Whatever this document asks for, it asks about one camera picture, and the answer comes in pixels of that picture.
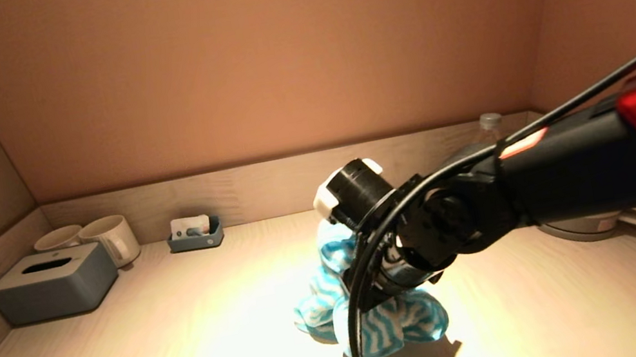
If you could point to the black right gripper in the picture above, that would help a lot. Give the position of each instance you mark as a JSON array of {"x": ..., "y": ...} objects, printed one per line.
[{"x": 404, "y": 278}]

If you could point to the blue white striped cloth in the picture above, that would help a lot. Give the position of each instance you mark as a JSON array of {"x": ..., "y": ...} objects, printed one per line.
[{"x": 402, "y": 324}]

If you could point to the red black right robot arm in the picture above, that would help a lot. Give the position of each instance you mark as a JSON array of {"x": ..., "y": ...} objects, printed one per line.
[{"x": 586, "y": 177}]

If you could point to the black cylinder module white cap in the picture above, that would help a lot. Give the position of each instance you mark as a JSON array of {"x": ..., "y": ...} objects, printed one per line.
[{"x": 359, "y": 187}]

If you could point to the clear bottle amber drink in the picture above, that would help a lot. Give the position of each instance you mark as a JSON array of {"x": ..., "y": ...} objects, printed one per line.
[{"x": 490, "y": 125}]

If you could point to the grey kettle base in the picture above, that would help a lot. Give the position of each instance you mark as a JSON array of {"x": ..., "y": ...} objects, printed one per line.
[{"x": 583, "y": 233}]

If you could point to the white electric kettle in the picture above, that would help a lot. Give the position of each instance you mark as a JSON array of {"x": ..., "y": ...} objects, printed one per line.
[{"x": 600, "y": 218}]

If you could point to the small grey tray holder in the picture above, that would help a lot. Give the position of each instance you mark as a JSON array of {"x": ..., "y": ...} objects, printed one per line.
[{"x": 195, "y": 244}]

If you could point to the white sachets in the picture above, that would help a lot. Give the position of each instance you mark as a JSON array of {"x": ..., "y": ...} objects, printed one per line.
[{"x": 189, "y": 225}]

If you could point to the grey tissue box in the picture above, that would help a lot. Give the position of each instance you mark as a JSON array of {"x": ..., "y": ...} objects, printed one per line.
[{"x": 50, "y": 294}]

